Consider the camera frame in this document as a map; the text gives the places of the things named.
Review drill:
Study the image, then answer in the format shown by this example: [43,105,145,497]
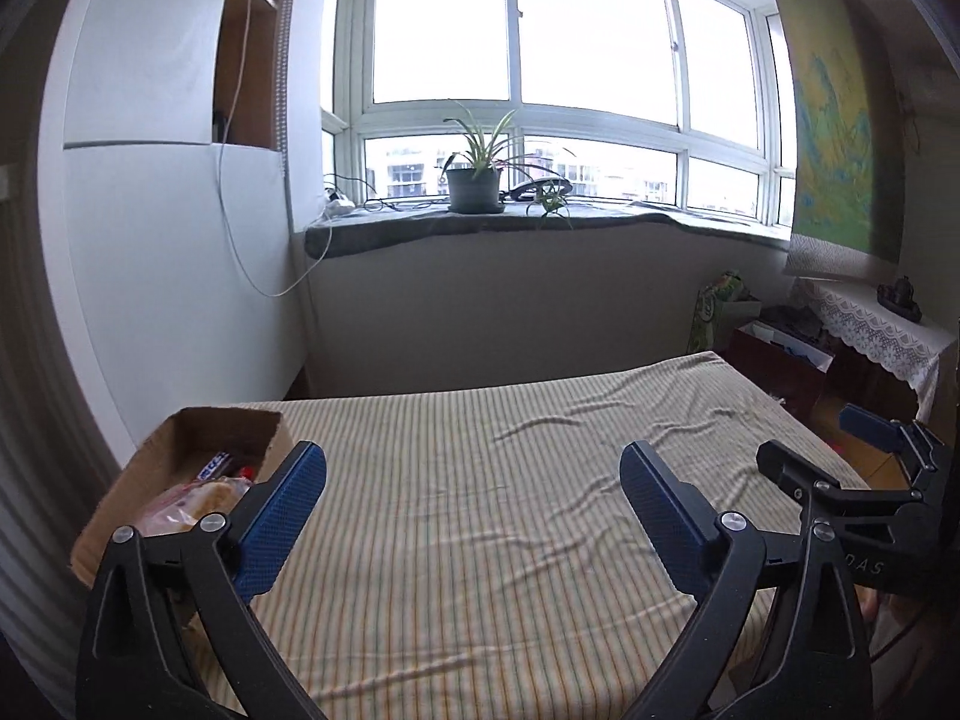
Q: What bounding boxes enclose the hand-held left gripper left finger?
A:
[75,441,329,720]

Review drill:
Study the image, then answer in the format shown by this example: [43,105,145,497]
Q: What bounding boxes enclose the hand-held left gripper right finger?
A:
[619,441,875,720]

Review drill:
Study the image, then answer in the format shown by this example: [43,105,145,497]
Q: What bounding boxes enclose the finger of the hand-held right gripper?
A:
[838,403,947,466]
[756,439,847,524]

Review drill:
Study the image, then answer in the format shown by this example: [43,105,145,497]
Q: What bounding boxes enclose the clear bread packet pink print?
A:
[139,478,252,537]

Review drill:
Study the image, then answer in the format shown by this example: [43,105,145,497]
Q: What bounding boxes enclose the brown cardboard box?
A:
[71,406,284,593]

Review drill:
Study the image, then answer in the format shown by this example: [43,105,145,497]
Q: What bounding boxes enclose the white lace-covered side table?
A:
[795,277,959,421]

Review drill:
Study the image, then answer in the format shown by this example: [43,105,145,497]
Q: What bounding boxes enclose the dark red box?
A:
[727,319,837,421]

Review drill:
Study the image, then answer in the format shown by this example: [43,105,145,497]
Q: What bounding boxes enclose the dark ornament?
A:
[879,276,923,320]

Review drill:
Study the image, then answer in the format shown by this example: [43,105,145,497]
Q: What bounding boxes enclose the green gift bag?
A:
[688,271,762,353]

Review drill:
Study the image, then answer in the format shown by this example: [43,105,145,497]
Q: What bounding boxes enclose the striped bed sheet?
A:
[180,349,871,720]

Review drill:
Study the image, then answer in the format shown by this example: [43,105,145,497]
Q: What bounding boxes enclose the ribbed white door panel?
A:
[0,165,121,676]

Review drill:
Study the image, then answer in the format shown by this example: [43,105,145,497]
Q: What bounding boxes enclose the white wardrobe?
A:
[37,0,323,466]

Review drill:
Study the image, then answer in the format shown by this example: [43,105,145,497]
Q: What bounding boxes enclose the black round object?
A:
[510,178,571,202]

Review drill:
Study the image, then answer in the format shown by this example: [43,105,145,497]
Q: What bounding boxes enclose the spider plant in grey pot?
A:
[439,101,578,230]

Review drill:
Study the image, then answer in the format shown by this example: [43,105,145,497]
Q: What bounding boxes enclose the white framed window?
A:
[321,0,796,230]

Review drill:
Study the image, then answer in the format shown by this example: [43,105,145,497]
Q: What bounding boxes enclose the wall map poster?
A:
[757,0,912,278]

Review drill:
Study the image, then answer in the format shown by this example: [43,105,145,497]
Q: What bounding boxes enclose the black cables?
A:
[324,174,451,211]

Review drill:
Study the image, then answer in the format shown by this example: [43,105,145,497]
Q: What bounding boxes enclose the white cable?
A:
[217,0,335,297]

